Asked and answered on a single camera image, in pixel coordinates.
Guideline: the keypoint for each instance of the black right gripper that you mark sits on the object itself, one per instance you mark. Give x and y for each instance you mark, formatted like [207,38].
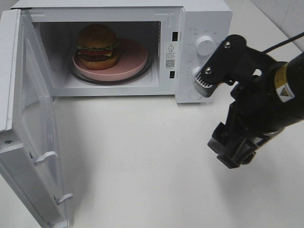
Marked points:
[253,114]

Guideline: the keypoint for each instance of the round white door button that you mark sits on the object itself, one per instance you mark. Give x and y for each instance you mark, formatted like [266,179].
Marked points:
[194,95]

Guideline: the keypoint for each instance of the pink round plate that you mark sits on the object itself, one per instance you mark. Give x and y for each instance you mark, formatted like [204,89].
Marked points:
[130,48]

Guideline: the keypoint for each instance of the burger with lettuce and tomato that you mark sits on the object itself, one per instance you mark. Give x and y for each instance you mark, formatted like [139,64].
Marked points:
[97,47]

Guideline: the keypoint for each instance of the white microwave door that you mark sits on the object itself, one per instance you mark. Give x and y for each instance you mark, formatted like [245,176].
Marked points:
[29,152]

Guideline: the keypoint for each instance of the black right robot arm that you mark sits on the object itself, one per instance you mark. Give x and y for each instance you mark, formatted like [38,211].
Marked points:
[290,89]

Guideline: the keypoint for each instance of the lower white timer knob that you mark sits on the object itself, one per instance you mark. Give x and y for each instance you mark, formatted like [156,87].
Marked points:
[196,72]

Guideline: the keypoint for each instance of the upper white power knob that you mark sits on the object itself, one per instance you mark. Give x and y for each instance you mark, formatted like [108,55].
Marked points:
[205,45]

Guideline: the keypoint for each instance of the white microwave oven body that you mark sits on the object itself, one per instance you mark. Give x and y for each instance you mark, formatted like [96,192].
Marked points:
[168,30]

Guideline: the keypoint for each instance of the glass microwave turntable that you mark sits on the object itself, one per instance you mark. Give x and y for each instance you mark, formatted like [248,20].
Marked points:
[147,69]

